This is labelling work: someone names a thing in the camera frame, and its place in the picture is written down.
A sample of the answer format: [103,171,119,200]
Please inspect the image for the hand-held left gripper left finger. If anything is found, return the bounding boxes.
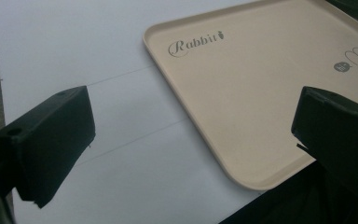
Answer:
[0,85,97,209]

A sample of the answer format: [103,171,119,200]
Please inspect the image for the dark cloth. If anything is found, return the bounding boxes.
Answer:
[218,160,358,224]

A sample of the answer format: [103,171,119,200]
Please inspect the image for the beige plastic tray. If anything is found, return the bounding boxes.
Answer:
[142,0,358,191]

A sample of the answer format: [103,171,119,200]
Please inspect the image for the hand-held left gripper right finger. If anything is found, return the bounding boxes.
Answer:
[291,86,358,200]

